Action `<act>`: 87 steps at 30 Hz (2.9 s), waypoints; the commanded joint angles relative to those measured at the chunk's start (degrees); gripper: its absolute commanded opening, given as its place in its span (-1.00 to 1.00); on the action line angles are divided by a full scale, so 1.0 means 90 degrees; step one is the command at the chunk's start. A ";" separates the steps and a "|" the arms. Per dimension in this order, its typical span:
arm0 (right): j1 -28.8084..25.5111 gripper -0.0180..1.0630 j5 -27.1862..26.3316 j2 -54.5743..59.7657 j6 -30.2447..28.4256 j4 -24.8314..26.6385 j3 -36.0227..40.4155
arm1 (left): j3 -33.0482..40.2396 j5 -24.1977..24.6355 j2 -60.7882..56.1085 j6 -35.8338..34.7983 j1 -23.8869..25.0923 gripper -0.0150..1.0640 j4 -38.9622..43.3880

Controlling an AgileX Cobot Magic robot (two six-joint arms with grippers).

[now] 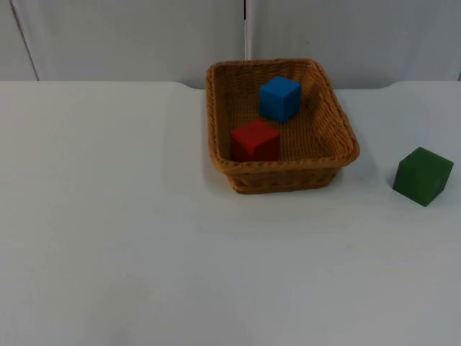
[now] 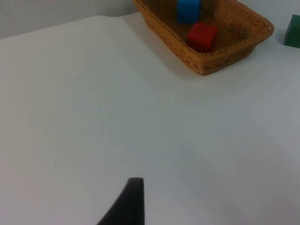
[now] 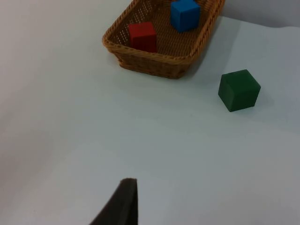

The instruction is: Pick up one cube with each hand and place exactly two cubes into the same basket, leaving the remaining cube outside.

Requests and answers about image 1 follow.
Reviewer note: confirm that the red cube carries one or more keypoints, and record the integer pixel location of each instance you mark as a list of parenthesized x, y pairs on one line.
[(252, 142)]

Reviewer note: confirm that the blue cube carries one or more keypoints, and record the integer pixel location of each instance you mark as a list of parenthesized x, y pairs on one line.
[(277, 97)]

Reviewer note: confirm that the pale brown wicker basket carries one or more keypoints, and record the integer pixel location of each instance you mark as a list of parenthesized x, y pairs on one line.
[(324, 119)]

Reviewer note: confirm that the green cube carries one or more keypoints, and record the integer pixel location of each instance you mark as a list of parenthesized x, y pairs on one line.
[(421, 176)]

